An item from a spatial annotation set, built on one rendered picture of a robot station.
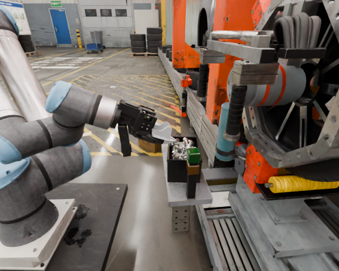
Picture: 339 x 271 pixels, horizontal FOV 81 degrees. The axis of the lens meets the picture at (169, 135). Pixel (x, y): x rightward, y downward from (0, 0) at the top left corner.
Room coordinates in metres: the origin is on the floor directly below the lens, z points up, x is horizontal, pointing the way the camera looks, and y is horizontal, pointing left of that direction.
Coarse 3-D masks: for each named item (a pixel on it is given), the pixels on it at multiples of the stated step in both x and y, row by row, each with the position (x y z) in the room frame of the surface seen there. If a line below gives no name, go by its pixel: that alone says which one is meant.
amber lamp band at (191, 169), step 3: (186, 162) 0.57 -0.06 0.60; (186, 165) 0.56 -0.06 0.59; (195, 165) 0.54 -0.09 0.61; (198, 165) 0.54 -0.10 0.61; (186, 168) 0.56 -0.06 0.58; (189, 168) 0.53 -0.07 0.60; (192, 168) 0.54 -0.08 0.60; (195, 168) 0.54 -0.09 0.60; (198, 168) 0.54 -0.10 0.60; (189, 171) 0.53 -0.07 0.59; (192, 171) 0.54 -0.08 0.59; (195, 171) 0.54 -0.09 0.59; (198, 171) 0.54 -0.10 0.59; (189, 174) 0.53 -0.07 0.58; (192, 174) 0.54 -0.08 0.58; (195, 174) 0.54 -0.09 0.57
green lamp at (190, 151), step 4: (188, 148) 0.57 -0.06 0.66; (192, 148) 0.57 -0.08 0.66; (196, 148) 0.57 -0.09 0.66; (188, 152) 0.55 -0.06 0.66; (192, 152) 0.54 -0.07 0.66; (196, 152) 0.54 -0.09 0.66; (188, 156) 0.54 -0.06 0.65; (192, 156) 0.54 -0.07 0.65; (196, 156) 0.54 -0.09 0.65; (188, 160) 0.54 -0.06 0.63; (192, 160) 0.54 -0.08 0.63; (196, 160) 0.54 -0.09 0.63
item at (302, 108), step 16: (320, 16) 0.81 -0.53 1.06; (320, 32) 0.88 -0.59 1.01; (304, 64) 0.72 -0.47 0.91; (320, 64) 0.65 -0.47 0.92; (336, 64) 0.59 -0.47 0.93; (336, 80) 0.61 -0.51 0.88; (304, 96) 0.71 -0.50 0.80; (320, 96) 0.61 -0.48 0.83; (272, 112) 0.85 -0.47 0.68; (288, 112) 0.71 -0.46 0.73; (304, 112) 0.64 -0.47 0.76; (320, 112) 0.58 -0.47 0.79; (272, 128) 0.78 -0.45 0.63; (288, 128) 0.78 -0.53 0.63; (304, 128) 0.63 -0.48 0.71; (288, 144) 0.67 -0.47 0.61; (304, 144) 0.59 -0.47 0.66
